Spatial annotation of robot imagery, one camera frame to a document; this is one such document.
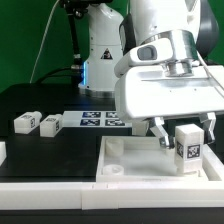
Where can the white U-shaped fence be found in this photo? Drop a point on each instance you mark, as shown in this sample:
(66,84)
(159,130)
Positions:
(111,195)

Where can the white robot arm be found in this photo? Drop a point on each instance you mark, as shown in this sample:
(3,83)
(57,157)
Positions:
(112,36)

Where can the white square tabletop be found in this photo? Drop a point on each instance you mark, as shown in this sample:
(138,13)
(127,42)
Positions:
(138,159)

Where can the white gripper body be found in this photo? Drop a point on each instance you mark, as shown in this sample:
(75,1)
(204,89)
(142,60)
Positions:
(151,83)

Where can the white tag sheet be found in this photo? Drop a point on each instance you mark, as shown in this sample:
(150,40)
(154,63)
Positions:
(101,119)

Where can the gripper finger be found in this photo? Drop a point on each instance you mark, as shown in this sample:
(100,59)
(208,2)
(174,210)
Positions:
(208,120)
(156,127)

